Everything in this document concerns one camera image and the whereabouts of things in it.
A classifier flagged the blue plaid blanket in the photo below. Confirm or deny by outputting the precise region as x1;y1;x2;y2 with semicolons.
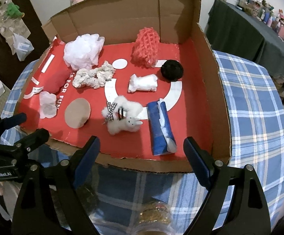
0;50;284;235

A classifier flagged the dark cloth covered table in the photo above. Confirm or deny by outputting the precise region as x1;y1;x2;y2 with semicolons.
206;0;284;78

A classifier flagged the red foam net sleeve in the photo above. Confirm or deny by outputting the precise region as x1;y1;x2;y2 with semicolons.
131;27;160;67

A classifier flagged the green plush toy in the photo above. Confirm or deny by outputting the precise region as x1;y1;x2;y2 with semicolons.
6;2;25;19

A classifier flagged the cream scrunchie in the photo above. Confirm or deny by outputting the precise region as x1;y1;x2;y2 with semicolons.
73;61;116;89

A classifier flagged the white mesh bath pouf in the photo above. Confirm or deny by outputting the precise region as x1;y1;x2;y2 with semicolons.
63;33;105;71

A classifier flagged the clear plastic bag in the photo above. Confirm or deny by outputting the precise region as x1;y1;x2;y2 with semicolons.
13;33;34;61

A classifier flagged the jar of gold capsules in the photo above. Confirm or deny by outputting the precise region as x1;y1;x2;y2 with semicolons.
131;201;176;234

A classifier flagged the white fluffy bunny plush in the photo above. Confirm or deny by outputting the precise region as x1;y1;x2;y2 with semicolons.
101;96;143;135

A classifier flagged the translucent pink pad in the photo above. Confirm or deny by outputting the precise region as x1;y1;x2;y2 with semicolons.
39;91;57;119

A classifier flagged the blue tissue pack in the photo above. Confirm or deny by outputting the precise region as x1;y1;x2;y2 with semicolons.
147;99;177;156

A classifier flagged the black pompom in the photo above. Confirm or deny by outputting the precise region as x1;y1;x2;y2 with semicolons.
160;60;184;82

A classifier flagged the brown round powder puff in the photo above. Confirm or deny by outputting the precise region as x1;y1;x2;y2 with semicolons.
64;98;91;129

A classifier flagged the brown cardboard box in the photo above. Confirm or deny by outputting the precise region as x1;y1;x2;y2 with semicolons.
22;0;231;172

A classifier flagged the red cloth pad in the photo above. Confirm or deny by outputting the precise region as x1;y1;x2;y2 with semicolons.
43;70;71;94

